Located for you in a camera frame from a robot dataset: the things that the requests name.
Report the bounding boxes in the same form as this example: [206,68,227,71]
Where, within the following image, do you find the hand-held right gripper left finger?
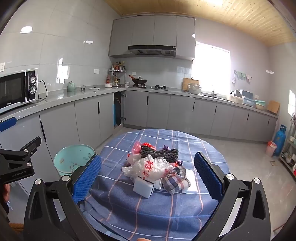
[23,153,102,241]

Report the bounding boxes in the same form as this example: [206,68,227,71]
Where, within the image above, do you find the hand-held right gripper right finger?
[194,152,271,241]

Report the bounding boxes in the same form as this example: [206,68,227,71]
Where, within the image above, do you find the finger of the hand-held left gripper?
[0,117,18,132]
[14,137,42,161]

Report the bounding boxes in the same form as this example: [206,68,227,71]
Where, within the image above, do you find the teal cartoon plate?
[54,144,96,179]

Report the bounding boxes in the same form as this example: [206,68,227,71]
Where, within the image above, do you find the pink plastic bag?
[132,141,144,158]

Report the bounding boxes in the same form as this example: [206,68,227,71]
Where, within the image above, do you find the white plastic bag red print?
[122,152,173,183]

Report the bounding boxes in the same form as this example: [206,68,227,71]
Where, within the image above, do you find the person's left hand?
[0,184,11,204]

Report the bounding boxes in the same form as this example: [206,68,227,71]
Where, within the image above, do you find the plaid cloth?
[162,166,191,195]

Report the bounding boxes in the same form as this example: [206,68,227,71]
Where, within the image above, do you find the black microwave oven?
[0,68,39,114]

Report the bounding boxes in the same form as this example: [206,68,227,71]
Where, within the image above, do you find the white foam block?
[133,176,156,199]

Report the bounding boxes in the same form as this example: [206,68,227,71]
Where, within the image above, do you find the blue plaid tablecloth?
[82,128,230,234]

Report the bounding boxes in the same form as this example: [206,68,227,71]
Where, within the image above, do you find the grey lower kitchen cabinets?
[0,86,279,202]

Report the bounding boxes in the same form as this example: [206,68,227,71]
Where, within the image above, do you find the grey kitchen cabinets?
[0,86,279,202]
[108,14,196,62]

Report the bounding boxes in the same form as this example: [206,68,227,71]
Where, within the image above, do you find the blue gas cylinder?
[274,124,287,157]

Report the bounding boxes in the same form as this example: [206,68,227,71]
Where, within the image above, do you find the metal storage shelf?
[279,134,296,179]

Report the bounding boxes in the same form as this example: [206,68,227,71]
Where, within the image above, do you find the dish rack with dishes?
[228,89,255,107]

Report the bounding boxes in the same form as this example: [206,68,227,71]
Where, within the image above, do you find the wooden cutting board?
[182,77,200,91]

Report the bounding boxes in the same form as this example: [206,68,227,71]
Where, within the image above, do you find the small wooden board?
[266,100,281,114]

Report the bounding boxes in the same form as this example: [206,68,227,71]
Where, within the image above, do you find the gas stove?
[132,84,168,91]

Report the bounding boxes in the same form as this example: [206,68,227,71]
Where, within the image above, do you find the steel spice rack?
[106,61,126,87]

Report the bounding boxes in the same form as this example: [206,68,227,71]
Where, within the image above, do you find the hanging cloths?
[232,70,252,84]

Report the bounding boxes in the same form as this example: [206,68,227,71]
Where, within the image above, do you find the black wok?
[129,74,148,85]

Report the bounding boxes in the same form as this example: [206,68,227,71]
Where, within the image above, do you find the window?
[195,42,232,93]

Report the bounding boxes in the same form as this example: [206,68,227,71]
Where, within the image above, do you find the range hood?
[128,45,177,58]

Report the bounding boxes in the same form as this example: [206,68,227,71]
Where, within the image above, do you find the grey upper kitchen cabinets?
[108,14,196,62]

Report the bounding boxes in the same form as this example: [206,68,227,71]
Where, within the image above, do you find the black power cable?
[38,80,48,101]

